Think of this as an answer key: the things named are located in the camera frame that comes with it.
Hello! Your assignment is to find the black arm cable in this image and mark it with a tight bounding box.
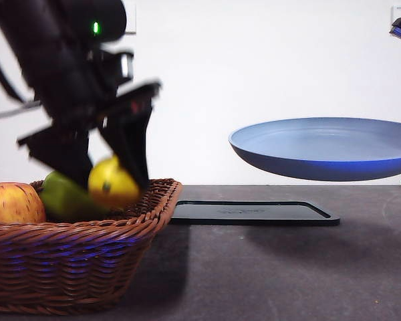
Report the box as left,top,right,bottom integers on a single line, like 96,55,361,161
0,15,26,103

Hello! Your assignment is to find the blue round plate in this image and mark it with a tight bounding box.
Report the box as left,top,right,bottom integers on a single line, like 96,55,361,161
228,116,401,183

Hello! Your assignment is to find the red yellow apple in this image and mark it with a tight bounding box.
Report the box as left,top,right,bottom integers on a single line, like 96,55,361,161
0,182,47,224

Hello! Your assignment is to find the black flat tray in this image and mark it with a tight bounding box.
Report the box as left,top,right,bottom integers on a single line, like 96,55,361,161
169,200,341,226

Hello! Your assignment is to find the grey cable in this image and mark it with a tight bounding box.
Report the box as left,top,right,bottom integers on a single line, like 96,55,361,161
0,100,43,122

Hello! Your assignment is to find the yellow lemon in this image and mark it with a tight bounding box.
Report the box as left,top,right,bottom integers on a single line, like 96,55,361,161
88,155,142,209

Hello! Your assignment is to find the brown wicker basket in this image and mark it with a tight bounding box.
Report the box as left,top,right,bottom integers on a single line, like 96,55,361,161
0,178,184,315

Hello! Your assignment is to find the green apple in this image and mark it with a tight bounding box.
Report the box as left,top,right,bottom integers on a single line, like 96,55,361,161
39,171,111,221

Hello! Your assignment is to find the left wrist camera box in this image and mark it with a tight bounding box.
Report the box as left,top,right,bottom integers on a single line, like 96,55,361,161
98,49,135,86

